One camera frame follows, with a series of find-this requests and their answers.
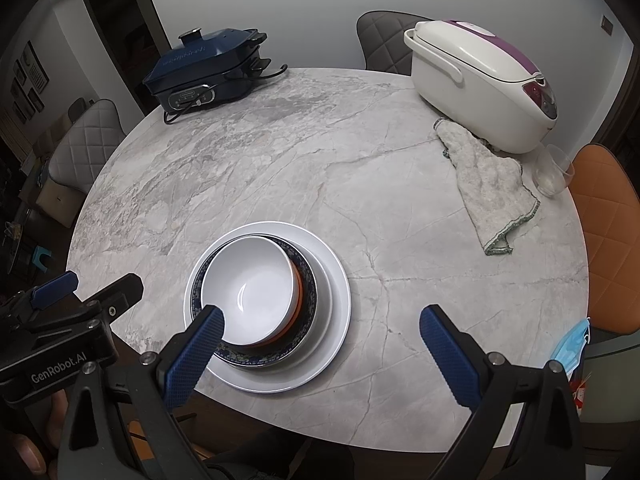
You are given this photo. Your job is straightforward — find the white and purple rice cooker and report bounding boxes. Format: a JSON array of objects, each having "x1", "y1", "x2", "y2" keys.
[{"x1": 404, "y1": 20, "x2": 558, "y2": 154}]

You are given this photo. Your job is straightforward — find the grey dish cloth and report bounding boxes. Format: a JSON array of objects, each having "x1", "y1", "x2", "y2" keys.
[{"x1": 434, "y1": 119, "x2": 542, "y2": 257}]

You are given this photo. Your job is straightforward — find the orange quilted chair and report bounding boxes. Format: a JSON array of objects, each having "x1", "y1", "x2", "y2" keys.
[{"x1": 570, "y1": 144, "x2": 640, "y2": 336}]

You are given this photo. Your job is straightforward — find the glass side table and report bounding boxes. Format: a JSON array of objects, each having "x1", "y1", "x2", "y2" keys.
[{"x1": 575, "y1": 332, "x2": 640, "y2": 441}]

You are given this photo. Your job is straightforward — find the wall picture frames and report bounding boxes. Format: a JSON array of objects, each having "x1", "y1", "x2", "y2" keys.
[{"x1": 10, "y1": 40, "x2": 51, "y2": 123}]

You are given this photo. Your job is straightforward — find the small white bowl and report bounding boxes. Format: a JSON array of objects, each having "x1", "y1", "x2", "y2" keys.
[{"x1": 201, "y1": 236, "x2": 298, "y2": 346}]

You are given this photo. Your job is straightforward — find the blue face mask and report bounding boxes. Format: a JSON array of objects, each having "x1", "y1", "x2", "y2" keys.
[{"x1": 550, "y1": 319, "x2": 593, "y2": 376}]

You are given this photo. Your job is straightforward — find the light grey quilted chair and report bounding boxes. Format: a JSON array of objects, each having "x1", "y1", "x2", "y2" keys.
[{"x1": 37, "y1": 99, "x2": 126, "y2": 211}]

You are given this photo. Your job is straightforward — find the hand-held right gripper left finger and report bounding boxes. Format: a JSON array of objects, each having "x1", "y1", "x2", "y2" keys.
[{"x1": 55, "y1": 305, "x2": 226, "y2": 480}]

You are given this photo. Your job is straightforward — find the clear drinking glass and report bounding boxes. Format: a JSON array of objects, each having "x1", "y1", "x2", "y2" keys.
[{"x1": 532, "y1": 144, "x2": 576, "y2": 198}]

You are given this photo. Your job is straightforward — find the dark grey quilted chair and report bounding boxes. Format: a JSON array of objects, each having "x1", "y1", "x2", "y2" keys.
[{"x1": 356, "y1": 10, "x2": 436, "y2": 76}]

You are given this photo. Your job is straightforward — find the blue patterned ceramic bowl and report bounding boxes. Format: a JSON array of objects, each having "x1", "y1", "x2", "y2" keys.
[{"x1": 192, "y1": 232, "x2": 319, "y2": 367}]

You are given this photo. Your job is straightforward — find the large white plate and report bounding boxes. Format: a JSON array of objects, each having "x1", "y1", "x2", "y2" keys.
[{"x1": 184, "y1": 220, "x2": 352, "y2": 393}]

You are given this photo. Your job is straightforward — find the white deep plate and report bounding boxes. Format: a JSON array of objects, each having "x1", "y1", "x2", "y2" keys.
[{"x1": 197, "y1": 225, "x2": 335, "y2": 368}]

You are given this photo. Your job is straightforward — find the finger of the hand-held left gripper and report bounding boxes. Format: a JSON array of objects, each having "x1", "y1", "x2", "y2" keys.
[
  {"x1": 25, "y1": 273, "x2": 145, "y2": 334},
  {"x1": 0, "y1": 271, "x2": 79, "y2": 329}
]

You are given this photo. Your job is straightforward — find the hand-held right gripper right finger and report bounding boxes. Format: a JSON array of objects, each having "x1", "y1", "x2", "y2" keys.
[{"x1": 420, "y1": 305, "x2": 586, "y2": 480}]

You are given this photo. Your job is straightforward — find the person's left hand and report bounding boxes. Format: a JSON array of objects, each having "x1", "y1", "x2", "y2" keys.
[{"x1": 10, "y1": 392, "x2": 69, "y2": 463}]

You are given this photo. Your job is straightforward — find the dark blue electric multi-cooker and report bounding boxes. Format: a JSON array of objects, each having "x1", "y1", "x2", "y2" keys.
[{"x1": 142, "y1": 29, "x2": 273, "y2": 113}]

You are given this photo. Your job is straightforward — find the orange plastic bowl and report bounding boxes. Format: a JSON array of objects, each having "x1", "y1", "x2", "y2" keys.
[{"x1": 250, "y1": 264, "x2": 304, "y2": 349}]

